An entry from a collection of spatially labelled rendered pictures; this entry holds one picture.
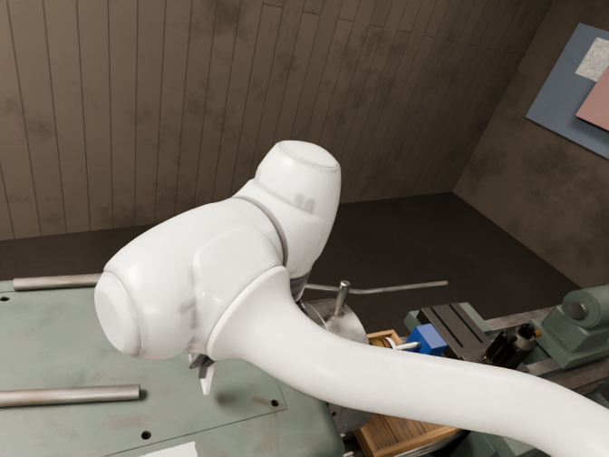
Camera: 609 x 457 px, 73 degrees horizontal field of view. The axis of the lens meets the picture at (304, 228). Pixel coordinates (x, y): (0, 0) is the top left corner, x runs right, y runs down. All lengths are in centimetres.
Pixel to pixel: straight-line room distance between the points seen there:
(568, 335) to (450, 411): 149
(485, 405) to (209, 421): 45
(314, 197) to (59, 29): 221
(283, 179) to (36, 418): 52
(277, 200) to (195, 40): 228
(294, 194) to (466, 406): 25
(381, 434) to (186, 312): 98
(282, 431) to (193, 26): 228
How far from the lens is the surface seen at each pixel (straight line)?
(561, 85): 452
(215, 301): 33
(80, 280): 90
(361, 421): 100
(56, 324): 86
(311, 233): 44
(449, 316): 157
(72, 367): 79
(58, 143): 275
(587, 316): 181
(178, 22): 262
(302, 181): 42
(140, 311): 33
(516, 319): 195
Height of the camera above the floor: 189
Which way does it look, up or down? 34 degrees down
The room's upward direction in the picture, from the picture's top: 17 degrees clockwise
